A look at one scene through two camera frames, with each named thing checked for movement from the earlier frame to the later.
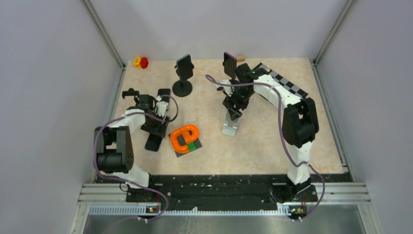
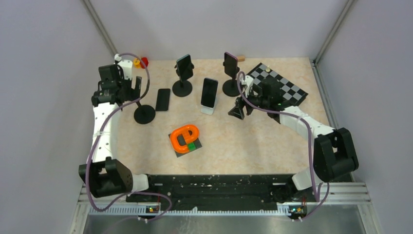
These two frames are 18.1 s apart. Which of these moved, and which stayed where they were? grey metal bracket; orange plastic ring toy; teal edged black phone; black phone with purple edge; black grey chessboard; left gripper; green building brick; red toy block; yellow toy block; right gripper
Moved: grey metal bracket; left gripper; right gripper
Stayed: orange plastic ring toy; green building brick; yellow toy block; teal edged black phone; black phone with purple edge; red toy block; black grey chessboard
